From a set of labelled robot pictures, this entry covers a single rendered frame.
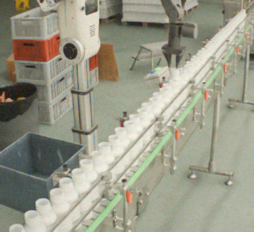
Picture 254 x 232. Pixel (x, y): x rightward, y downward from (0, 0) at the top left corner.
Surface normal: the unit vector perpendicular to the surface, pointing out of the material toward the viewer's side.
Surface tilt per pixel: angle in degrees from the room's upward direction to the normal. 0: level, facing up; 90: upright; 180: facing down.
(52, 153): 90
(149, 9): 90
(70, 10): 90
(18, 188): 90
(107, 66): 100
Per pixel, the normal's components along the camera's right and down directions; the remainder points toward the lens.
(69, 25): -0.39, 0.51
